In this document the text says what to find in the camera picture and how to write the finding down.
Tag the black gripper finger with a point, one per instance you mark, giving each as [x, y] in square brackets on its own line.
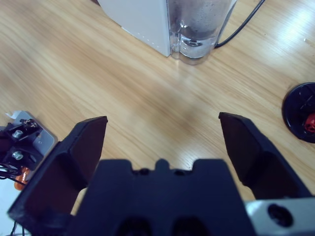
[61, 172]
[256, 159]

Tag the clear water tank black lid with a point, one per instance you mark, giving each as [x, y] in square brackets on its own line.
[197, 32]

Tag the white block with dark post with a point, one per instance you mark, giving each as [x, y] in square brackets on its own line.
[37, 140]

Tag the red coffee capsule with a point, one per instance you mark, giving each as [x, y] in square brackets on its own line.
[310, 124]

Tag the black capsule holder with rods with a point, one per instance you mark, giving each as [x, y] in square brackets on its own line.
[294, 113]

